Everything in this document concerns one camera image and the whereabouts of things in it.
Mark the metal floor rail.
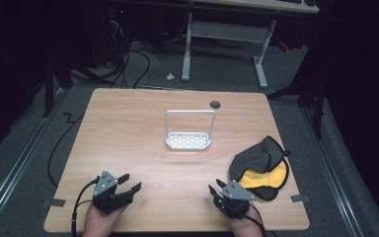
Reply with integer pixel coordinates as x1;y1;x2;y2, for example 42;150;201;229
0;88;67;231
300;107;364;237

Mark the black metal stand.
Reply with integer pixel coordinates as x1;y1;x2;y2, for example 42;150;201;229
41;58;73;119
267;77;327;139

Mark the bundle of black cables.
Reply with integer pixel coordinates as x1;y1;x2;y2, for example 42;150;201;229
68;19;152;90

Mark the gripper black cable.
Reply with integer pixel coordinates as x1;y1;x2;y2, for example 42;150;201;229
70;177;100;237
249;201;272;237

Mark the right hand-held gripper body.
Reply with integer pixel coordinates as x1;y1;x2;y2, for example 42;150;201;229
212;179;256;219

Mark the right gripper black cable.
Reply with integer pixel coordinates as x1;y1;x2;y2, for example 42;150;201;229
249;201;272;237

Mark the grey and yellow cloth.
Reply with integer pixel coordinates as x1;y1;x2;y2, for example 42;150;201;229
228;135;291;201

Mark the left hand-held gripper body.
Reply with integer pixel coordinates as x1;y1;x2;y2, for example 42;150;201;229
92;170;135;215

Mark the person's right hand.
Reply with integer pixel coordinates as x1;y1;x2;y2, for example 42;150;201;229
226;201;265;237

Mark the white metal rack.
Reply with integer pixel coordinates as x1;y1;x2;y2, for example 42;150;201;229
164;109;217;151

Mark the person's left hand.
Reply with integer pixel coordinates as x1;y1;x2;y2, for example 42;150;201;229
82;202;128;237

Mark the white-legged desk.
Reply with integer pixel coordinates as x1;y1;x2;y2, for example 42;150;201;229
181;0;320;90

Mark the grey tape piece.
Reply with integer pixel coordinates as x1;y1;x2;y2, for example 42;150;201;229
290;194;310;203
42;197;67;208

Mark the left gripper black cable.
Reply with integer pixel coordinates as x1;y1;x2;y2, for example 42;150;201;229
70;177;100;237

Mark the black floor cable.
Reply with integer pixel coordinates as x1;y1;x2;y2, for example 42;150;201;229
46;112;85;190

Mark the small red object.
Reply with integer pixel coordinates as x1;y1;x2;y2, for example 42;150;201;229
276;40;290;53

